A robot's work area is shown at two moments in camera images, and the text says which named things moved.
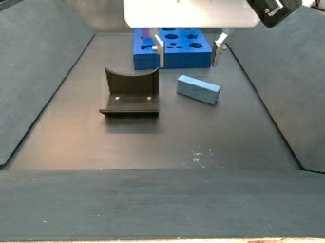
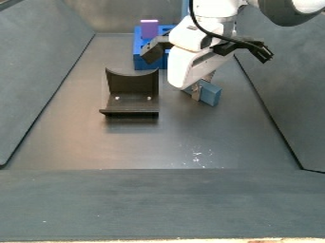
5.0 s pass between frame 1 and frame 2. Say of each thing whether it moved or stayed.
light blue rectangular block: stayed
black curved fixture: stayed
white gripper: moved
